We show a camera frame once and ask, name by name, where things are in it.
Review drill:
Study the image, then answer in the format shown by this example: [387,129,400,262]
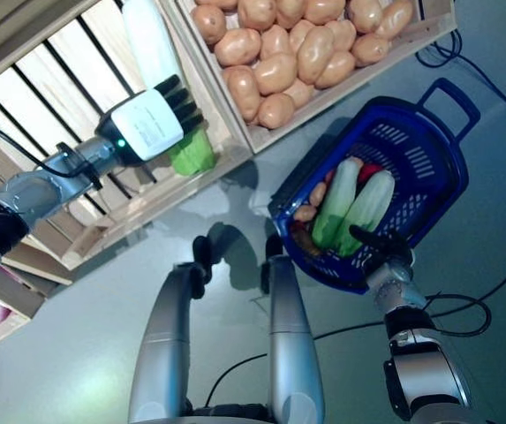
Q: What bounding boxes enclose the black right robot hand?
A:
[349,223,415,277]

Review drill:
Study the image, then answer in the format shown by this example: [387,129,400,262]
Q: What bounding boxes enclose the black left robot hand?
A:
[95,74,208,167]

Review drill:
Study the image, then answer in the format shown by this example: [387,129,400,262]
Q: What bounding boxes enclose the green white napa cabbage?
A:
[338,171,397,257]
[312,158,364,246]
[122,0,217,176]

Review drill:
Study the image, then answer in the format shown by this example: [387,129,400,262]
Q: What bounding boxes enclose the blue plastic shopping basket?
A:
[268,78,482,297]

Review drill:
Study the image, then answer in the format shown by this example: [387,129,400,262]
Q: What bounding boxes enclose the wooden slatted cabbage crate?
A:
[0,0,256,284]

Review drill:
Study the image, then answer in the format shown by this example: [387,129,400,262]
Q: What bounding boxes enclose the red bell pepper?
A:
[358,163,384,182]

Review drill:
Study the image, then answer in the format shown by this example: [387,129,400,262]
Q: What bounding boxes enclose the dark brown sweet potato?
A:
[294,229,322,257]

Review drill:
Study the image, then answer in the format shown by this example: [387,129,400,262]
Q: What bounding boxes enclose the black right robot foot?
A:
[261,233,280,266]

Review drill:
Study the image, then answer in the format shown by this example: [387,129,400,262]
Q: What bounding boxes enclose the black robot foot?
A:
[261,233,280,266]
[192,235,212,266]

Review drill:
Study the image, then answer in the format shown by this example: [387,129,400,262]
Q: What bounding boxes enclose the black left robot foot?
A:
[192,235,212,266]

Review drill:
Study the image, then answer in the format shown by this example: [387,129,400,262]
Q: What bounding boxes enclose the silver right robot leg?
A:
[261,255,327,424]

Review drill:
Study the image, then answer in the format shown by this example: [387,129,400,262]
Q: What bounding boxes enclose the silver robot leg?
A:
[261,255,327,424]
[127,261,212,424]

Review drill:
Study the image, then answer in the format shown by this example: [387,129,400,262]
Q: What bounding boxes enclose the wooden potato crate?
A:
[175,0,457,155]

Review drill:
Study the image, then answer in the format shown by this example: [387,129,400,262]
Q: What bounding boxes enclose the dark robot waist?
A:
[181,404,280,424]

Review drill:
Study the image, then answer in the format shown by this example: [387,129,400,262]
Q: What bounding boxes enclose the silver left robot leg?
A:
[127,261,212,424]

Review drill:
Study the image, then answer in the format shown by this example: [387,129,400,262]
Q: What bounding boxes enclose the wooden display rack frame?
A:
[0,0,103,345]

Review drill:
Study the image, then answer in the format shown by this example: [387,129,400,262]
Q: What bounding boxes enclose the long black floor cable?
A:
[414,29,506,133]

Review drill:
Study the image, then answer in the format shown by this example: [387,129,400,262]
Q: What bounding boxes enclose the black tether cable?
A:
[208,351,272,410]

